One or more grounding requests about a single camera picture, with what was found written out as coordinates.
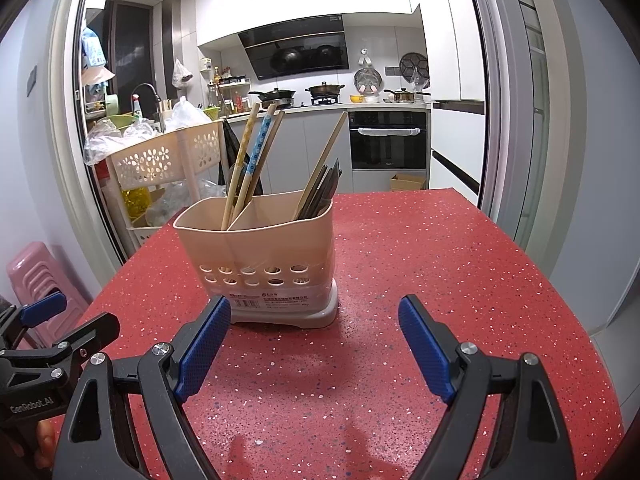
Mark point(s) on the blue hanging cloth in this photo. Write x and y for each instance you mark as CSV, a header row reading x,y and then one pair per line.
x,y
95,50

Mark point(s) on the beige perforated basket cart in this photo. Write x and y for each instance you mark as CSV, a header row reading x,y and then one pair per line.
x,y
150,160

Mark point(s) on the white spray bottle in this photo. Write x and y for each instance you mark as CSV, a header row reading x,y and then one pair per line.
x,y
136,106

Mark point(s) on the long wooden chopstick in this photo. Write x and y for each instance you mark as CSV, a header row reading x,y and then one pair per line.
x,y
327,152

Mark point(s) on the pink plastic stool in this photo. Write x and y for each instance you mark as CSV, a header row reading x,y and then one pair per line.
x,y
35,270

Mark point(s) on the yellow oil bottle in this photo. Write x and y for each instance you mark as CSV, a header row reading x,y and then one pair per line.
x,y
135,202

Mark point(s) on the round steel steamer rack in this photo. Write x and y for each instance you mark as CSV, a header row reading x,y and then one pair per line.
x,y
367,80

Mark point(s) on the blue patterned wooden chopstick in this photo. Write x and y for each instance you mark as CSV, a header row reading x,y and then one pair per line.
x,y
260,145

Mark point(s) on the small steel pot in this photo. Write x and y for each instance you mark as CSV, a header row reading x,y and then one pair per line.
x,y
400,96

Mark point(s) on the black wok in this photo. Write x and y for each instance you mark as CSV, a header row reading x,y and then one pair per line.
x,y
275,95

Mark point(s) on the black jacket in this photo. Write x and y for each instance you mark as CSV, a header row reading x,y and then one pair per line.
x,y
230,145

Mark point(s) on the cardboard box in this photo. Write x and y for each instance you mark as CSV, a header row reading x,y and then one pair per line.
x,y
407,181

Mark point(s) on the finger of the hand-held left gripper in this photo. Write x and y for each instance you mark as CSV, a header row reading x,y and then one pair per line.
x,y
42,308
95,330

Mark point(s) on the dark wall switch panel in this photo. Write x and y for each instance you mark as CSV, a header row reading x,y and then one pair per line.
x,y
32,80

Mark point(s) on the person's left hand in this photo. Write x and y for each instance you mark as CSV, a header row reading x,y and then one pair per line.
x,y
45,440

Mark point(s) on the beige utensil holder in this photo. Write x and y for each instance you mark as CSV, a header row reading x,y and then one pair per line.
x,y
260,255

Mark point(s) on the white plastic bag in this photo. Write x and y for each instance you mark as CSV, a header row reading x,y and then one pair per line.
x,y
187,115

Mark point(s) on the white refrigerator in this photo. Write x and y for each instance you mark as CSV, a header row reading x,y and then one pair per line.
x,y
455,60

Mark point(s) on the black kitchen faucet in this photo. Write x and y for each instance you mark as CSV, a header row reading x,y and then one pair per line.
x,y
150,89

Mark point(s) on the green basin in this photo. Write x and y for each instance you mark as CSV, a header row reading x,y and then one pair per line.
x,y
120,121

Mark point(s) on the hanging plastic bag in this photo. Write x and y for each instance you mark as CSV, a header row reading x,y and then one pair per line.
x,y
181,75

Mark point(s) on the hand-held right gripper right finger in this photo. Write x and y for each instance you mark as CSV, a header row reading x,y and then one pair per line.
x,y
425,345

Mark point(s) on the white wall cabinet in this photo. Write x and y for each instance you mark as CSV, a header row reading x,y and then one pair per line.
x,y
300,0

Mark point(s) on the crumpled clear plastic bag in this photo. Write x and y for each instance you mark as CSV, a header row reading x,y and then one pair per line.
x,y
185,195

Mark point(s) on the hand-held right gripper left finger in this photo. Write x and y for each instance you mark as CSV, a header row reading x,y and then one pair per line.
x,y
205,345

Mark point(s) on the black range hood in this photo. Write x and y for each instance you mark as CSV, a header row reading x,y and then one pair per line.
x,y
295,55

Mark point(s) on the dark cooking pot with lid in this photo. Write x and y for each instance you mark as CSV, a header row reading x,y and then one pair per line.
x,y
325,91

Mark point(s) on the grey base cabinet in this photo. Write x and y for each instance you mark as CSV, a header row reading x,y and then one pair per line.
x,y
300,130

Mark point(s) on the black built-in oven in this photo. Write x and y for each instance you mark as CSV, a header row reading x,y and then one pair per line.
x,y
387,152

